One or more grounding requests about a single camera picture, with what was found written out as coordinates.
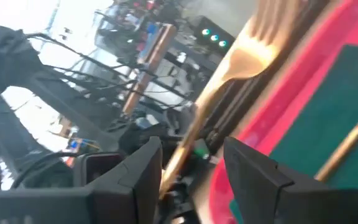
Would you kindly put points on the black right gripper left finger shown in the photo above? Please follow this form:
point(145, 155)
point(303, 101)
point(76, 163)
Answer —
point(129, 193)

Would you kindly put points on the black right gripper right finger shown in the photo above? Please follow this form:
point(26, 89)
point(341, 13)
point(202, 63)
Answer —
point(253, 180)

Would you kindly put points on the green cloth napkin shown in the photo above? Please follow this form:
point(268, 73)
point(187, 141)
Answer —
point(322, 124)

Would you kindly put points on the gold spoon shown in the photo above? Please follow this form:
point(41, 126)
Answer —
point(346, 146)

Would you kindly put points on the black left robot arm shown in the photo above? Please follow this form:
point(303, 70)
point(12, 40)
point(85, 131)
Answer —
point(8, 62)

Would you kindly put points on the red plastic tray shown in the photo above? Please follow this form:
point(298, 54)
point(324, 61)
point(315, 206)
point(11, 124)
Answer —
point(337, 34)

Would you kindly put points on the black box with lights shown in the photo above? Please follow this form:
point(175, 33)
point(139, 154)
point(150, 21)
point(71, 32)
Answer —
point(210, 43)

